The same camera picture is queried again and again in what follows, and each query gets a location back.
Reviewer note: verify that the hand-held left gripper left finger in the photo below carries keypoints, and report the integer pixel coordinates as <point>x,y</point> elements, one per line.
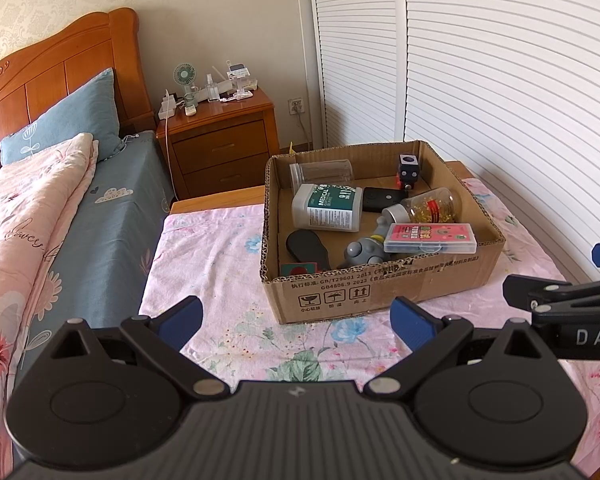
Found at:
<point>182,321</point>

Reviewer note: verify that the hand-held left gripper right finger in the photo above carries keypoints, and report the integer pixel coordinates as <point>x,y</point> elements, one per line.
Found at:
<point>413,323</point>

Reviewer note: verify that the cardboard box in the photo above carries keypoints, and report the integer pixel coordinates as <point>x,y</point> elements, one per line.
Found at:
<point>330,300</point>

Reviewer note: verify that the clear case with pink card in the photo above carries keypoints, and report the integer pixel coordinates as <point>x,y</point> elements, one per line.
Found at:
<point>430,238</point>

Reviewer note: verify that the grey rubber animal toy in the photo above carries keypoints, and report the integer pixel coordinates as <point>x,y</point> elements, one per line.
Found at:
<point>362,251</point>

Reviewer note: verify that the glass jar with yellow contents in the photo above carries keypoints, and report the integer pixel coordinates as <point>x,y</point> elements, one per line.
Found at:
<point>430,207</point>

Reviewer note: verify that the red green small box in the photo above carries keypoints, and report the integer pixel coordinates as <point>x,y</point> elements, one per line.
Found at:
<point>295,270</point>

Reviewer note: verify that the correction tape dispenser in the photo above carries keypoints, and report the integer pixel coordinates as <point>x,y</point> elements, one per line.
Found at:
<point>305,245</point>

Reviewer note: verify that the white plastic bottle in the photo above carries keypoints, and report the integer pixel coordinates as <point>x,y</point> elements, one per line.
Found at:
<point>325,210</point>

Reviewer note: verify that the pink floral cloth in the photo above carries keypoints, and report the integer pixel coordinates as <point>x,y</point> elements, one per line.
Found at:
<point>220,260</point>

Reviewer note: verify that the blue bedsheet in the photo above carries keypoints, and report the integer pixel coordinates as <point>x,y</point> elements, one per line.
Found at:
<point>110,220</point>

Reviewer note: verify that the clear plastic cup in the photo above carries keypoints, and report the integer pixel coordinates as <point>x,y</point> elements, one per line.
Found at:
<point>325,172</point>

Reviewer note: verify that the wooden nightstand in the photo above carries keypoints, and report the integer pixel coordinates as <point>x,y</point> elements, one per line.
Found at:
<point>220,150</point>

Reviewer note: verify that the pink floral quilt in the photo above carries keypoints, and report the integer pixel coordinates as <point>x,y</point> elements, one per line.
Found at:
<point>25,220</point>

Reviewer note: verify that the white louvered wardrobe door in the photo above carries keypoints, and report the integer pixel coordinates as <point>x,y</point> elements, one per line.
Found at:
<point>520,85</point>
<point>355,50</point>

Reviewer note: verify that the white power strip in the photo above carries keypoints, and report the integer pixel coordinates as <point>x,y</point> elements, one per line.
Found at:
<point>172,109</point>

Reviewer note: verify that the large blue pillow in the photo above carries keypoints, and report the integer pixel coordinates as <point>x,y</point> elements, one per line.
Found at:
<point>70,120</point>

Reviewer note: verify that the small clear bottle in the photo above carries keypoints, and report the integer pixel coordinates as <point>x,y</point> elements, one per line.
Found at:
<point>212,89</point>

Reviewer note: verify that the small green desk fan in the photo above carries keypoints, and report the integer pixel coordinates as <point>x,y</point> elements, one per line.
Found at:
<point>184,76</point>

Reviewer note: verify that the white phone stand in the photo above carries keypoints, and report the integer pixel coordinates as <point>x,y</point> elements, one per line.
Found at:
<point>237,77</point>

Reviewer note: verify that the wooden headboard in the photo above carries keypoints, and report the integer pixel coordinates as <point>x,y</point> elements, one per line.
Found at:
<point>45,75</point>

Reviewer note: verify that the white wall socket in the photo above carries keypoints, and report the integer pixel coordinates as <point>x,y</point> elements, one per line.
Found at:
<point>296,106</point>

